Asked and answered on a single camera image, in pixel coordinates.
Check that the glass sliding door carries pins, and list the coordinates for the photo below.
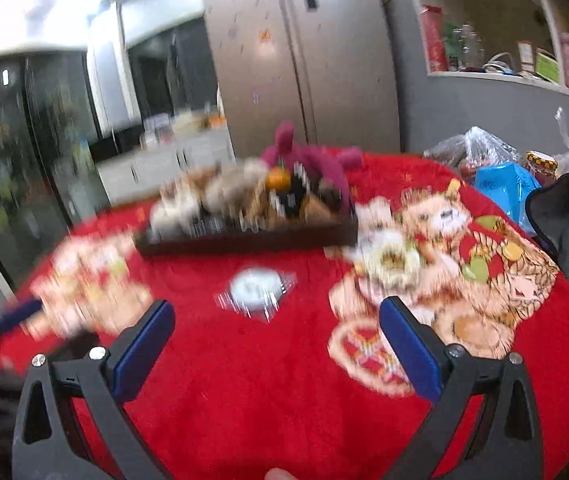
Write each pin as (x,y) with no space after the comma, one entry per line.
(14,160)

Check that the jar with yellow lid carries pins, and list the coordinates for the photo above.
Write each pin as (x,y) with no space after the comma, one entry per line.
(540,164)

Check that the dark brown box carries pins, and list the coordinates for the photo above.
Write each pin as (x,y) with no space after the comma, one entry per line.
(244,245)

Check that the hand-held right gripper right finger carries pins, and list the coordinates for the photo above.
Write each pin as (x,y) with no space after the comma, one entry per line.
(409,345)

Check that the dark kitchen window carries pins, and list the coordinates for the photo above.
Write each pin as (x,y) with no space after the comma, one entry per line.
(174,70)

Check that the white wall shelf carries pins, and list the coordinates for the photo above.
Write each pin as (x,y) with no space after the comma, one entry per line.
(489,77)

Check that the red printed blanket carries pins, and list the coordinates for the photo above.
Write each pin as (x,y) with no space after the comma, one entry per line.
(264,385)

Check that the black microwave oven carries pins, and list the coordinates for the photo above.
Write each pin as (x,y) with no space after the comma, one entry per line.
(114,145)

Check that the white plush toy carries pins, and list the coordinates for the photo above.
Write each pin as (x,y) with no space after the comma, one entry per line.
(177,210)

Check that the cream lace scrunchie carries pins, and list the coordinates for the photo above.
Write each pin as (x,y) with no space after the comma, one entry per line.
(389,257)

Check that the blue plastic bag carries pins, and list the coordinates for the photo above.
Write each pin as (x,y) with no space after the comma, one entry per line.
(507,195)

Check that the orange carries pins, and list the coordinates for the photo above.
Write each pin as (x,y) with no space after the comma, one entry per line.
(278,178)

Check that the green framed card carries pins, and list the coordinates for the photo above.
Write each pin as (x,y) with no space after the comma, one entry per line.
(548,66)

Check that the silver double-door refrigerator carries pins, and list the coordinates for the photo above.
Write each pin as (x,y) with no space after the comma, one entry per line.
(304,60)

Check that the black lace scrunchie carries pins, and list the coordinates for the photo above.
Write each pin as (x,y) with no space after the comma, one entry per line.
(292,205)

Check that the brown triangular hair clip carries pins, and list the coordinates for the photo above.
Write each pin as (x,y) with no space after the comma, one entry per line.
(324,210)

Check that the person's right hand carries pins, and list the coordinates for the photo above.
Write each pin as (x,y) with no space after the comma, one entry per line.
(279,469)

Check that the clear glass jar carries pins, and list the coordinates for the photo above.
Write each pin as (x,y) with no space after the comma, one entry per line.
(468,47)

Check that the dark grey cloth bag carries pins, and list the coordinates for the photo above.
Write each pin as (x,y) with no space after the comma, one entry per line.
(564,235)

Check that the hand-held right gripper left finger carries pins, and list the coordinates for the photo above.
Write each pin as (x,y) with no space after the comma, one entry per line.
(144,345)

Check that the red gift box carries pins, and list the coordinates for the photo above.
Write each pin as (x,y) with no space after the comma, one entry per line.
(434,40)

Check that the beige plush toy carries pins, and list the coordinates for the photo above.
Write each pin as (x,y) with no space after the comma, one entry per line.
(234,185)

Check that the round silver disc packet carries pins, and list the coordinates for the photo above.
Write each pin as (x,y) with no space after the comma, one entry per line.
(257,290)

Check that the magenta plush toy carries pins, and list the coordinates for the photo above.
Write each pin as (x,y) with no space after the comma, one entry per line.
(304,160)

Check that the small framed card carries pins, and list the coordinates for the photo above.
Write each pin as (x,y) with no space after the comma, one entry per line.
(527,57)

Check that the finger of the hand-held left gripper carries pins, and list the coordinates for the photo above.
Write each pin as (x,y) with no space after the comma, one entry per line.
(19,316)

